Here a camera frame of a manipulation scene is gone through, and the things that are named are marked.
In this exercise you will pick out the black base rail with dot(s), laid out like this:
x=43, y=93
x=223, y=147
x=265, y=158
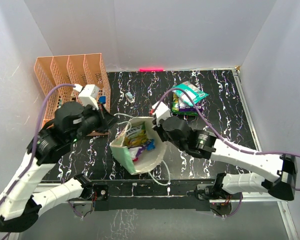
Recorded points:
x=145, y=194

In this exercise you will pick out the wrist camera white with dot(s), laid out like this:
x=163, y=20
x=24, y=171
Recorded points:
x=160, y=111
x=88, y=94

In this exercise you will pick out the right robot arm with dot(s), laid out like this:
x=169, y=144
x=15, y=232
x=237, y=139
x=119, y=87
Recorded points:
x=274, y=174

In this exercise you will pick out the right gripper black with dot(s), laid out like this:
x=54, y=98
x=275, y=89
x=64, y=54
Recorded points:
x=159, y=129

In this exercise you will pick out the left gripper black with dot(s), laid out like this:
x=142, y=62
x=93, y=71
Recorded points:
x=107, y=119

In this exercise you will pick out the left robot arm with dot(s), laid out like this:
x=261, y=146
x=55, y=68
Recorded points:
x=20, y=206

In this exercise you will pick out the green Fox's candy bag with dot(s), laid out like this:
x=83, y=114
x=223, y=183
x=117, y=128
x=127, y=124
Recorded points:
x=185, y=113

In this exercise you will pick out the orange green Fox's bag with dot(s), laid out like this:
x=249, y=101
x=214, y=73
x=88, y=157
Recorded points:
x=136, y=136

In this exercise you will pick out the purple Fox's candy bag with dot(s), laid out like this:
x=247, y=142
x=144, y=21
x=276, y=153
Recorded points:
x=184, y=107

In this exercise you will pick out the teal white candy bag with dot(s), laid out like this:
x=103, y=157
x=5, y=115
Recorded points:
x=188, y=92

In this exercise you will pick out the pink tape strip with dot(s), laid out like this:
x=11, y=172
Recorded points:
x=151, y=69

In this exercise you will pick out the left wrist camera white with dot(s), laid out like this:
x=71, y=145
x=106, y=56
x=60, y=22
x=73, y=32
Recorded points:
x=88, y=94

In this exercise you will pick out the green illustrated paper bag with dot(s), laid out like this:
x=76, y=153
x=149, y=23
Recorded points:
x=148, y=160

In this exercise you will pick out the small blue candy wrapper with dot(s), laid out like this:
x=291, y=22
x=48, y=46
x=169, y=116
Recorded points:
x=150, y=145

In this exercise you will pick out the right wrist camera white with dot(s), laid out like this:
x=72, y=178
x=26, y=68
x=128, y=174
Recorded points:
x=160, y=111

